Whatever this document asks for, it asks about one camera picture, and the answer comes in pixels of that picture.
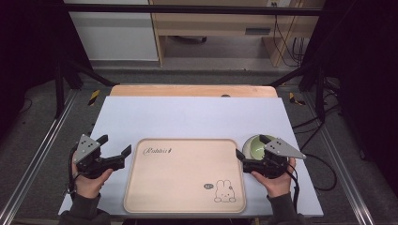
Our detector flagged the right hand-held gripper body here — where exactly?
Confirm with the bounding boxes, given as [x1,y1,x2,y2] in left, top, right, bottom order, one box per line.
[262,137,307,180]

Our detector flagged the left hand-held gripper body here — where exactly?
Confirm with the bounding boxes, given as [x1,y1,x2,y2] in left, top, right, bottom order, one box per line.
[73,133,109,180]

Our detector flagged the green bowl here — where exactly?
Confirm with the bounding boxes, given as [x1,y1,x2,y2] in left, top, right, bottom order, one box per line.
[241,133,278,161]

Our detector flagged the beige tray with rabbit print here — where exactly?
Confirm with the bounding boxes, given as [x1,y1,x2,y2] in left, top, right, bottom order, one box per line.
[123,138,247,215]

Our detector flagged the person's right hand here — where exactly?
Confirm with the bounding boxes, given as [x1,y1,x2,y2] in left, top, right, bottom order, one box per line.
[250,157,297,199]

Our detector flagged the person's left hand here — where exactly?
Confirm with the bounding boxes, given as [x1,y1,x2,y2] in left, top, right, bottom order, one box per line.
[70,156,115,200]

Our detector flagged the yellow black tape strip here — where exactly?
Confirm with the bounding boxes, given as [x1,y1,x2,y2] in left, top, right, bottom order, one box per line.
[287,91,307,107]
[87,89,101,107]

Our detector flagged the white table board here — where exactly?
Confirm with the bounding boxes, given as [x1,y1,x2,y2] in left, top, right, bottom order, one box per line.
[58,96,325,218]

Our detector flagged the wooden table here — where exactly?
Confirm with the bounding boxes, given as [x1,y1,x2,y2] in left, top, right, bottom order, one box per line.
[109,83,279,98]

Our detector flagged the white cabinet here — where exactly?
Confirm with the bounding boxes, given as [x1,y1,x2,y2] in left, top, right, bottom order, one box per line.
[63,0,160,62]

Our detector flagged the black curtain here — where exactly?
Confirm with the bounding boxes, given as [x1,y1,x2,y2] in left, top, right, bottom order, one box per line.
[0,0,94,143]
[298,0,398,191]

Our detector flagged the wooden desk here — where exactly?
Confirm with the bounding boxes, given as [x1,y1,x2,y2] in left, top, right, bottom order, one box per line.
[147,0,327,68]

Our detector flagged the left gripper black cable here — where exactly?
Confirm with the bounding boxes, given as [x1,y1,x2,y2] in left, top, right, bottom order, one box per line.
[67,145,79,202]

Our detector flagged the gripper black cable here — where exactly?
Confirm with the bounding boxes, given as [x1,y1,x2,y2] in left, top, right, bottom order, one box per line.
[285,162,301,214]
[67,145,79,202]

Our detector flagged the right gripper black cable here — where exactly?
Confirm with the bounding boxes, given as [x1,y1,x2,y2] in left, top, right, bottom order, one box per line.
[285,162,301,214]

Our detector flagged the metal floor rail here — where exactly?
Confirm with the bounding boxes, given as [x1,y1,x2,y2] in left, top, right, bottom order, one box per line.
[0,89,80,225]
[303,92,376,225]

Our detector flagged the black floor cable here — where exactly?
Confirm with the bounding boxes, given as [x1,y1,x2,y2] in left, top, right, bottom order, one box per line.
[291,102,342,192]

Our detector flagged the black frame stand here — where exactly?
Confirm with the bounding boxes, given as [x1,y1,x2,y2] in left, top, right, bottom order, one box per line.
[268,60,327,123]
[54,54,117,120]

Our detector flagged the black cables under desk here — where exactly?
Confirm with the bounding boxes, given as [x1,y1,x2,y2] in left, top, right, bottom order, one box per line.
[271,14,307,68]

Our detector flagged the black horizontal frame bar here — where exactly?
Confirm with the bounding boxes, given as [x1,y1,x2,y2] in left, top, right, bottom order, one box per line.
[62,3,327,17]

